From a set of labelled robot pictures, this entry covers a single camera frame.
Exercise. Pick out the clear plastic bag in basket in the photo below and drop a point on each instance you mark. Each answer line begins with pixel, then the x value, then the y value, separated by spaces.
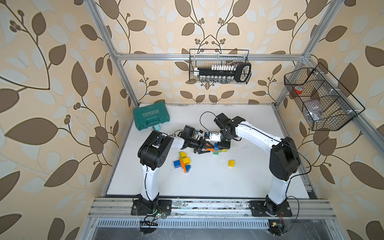
pixel 315 109

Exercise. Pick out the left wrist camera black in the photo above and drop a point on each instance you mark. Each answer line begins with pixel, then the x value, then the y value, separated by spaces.
pixel 188 132

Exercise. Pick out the back wall wire basket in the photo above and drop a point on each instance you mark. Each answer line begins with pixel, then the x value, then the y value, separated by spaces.
pixel 208 57

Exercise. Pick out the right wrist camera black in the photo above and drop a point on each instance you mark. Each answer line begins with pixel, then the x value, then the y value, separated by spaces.
pixel 221 120

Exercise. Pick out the green plastic tool case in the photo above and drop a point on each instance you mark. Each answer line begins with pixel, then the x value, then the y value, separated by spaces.
pixel 151 115

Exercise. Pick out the orange lego brick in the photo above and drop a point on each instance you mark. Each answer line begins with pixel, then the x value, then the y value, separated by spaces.
pixel 182 164

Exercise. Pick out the red object in basket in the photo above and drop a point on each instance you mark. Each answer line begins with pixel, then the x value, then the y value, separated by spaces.
pixel 298 90

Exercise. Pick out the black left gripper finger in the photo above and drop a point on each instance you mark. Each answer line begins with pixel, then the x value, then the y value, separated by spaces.
pixel 205 145
pixel 201 151

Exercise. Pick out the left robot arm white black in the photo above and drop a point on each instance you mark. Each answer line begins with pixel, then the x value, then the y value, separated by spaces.
pixel 153 154

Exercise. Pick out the small blue lego brick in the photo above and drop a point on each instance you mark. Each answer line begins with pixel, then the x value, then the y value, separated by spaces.
pixel 177 164

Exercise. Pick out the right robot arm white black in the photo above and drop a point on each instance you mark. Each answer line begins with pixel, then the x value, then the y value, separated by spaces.
pixel 284 157

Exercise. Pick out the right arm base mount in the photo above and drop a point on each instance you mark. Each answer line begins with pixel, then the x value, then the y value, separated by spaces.
pixel 261 208

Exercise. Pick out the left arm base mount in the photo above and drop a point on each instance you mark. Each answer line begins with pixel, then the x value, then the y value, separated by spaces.
pixel 146 208

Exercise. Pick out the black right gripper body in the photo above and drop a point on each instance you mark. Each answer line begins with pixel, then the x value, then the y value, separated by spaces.
pixel 224 137

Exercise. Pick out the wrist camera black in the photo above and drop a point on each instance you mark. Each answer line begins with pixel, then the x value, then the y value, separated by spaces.
pixel 188 132
pixel 221 120

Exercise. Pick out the black white tool in basket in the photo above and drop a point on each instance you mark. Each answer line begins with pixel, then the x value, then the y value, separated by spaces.
pixel 238 73

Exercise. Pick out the side wall wire basket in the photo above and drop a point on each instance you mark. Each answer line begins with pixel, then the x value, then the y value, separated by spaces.
pixel 339 104

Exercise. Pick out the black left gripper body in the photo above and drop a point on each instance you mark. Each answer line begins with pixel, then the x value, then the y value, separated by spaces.
pixel 194 144

